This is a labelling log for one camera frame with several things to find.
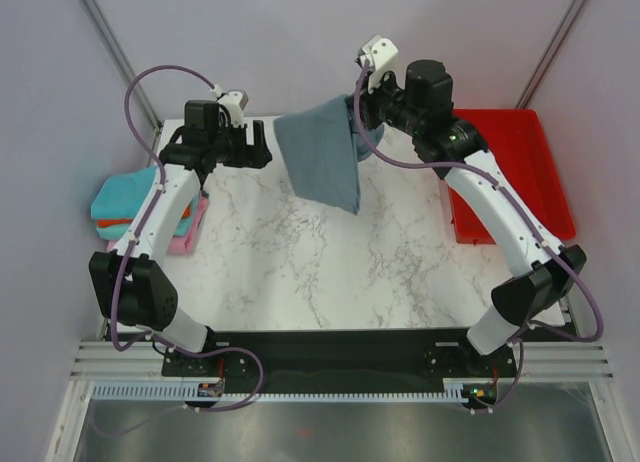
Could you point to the teal folded t shirt top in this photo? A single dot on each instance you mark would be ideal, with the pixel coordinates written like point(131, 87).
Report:
point(122, 195)

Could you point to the orange folded t shirt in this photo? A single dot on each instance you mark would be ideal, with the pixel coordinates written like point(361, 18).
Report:
point(104, 223)

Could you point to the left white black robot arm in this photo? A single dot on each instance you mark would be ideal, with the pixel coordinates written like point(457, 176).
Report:
point(131, 286)

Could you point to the grey-blue t shirt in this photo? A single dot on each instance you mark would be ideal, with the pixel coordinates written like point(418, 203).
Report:
point(322, 148)

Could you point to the left white cable duct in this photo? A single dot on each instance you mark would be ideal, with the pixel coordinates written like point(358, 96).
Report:
point(189, 391)

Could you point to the right white cable duct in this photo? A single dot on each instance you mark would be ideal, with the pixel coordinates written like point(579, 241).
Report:
point(470, 389)

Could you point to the left aluminium corner post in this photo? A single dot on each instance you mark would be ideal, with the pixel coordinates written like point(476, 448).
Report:
point(118, 56)

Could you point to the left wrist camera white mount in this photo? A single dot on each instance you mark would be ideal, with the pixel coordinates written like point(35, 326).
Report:
point(232, 105)

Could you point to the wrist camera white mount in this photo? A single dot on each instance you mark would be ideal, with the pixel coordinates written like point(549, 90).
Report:
point(380, 55)
point(232, 105)

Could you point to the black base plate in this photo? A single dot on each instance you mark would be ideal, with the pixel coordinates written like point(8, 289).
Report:
point(340, 362)

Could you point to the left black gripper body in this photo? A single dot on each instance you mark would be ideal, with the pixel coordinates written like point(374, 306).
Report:
point(231, 146)

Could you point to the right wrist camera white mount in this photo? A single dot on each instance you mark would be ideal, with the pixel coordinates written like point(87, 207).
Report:
point(380, 55)

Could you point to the red plastic bin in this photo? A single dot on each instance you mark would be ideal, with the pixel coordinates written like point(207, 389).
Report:
point(518, 142)

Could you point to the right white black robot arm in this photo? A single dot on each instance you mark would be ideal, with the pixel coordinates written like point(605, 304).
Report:
point(543, 269)

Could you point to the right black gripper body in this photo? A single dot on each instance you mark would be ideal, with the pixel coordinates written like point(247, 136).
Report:
point(386, 104)

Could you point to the pink folded t shirt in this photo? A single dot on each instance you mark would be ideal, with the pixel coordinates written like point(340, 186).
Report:
point(184, 237)

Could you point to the aluminium corner post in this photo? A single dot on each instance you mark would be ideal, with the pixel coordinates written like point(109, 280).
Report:
point(562, 31)
point(118, 56)

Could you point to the aluminium rail frame front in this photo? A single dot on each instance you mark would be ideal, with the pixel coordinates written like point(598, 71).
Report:
point(539, 360)

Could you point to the right aluminium corner post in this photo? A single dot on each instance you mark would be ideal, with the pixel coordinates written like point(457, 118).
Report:
point(562, 31)

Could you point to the white cable duct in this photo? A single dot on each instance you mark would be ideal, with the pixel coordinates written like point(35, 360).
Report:
point(470, 389)
point(189, 391)

